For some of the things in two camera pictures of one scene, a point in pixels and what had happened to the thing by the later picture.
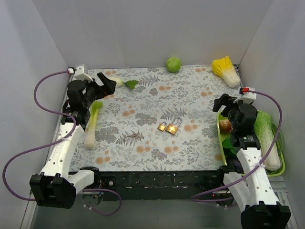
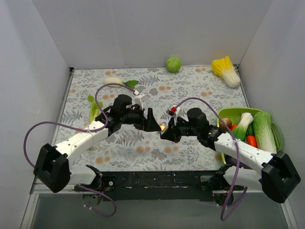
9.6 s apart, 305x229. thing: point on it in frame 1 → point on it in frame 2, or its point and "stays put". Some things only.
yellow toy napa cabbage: x=224 y=68 stays put
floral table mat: x=157 y=119 stays put
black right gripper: x=228 y=105 → x=173 y=129
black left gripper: x=97 y=88 → x=145 y=120
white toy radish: x=131 y=83 stays put
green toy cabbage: x=173 y=64 stays put
